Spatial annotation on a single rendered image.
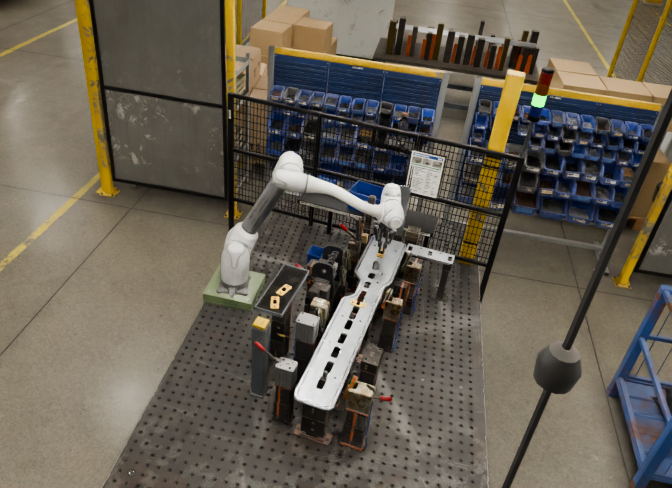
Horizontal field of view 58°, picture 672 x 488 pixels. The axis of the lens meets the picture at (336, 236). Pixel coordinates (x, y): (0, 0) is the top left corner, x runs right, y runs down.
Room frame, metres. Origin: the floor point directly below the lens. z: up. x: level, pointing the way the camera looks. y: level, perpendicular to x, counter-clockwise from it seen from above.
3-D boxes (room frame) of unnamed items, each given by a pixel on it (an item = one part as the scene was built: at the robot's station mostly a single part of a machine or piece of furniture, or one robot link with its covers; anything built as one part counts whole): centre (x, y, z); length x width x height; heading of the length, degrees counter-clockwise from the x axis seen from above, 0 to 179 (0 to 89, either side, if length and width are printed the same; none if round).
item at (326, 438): (1.79, 0.00, 0.84); 0.18 x 0.06 x 0.29; 76
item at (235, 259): (2.74, 0.56, 0.92); 0.18 x 0.16 x 0.22; 6
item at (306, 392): (2.38, -0.16, 1.00); 1.38 x 0.22 x 0.02; 166
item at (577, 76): (5.62, -2.46, 0.68); 1.20 x 0.80 x 1.35; 86
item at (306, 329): (2.12, 0.09, 0.90); 0.13 x 0.10 x 0.41; 76
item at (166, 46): (4.70, 1.56, 1.00); 1.34 x 0.14 x 2.00; 84
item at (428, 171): (3.36, -0.51, 1.30); 0.23 x 0.02 x 0.31; 76
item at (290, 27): (7.48, 0.76, 0.52); 1.20 x 0.80 x 1.05; 171
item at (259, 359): (2.01, 0.29, 0.92); 0.08 x 0.08 x 0.44; 76
